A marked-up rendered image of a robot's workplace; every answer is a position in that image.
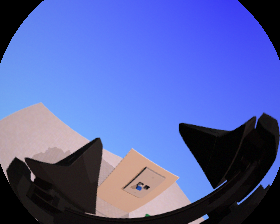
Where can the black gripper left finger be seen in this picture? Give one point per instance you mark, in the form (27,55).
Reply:
(76,175)

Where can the grey panel with socket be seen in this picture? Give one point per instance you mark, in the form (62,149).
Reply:
(120,187)

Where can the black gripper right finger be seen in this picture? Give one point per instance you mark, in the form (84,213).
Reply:
(214,149)

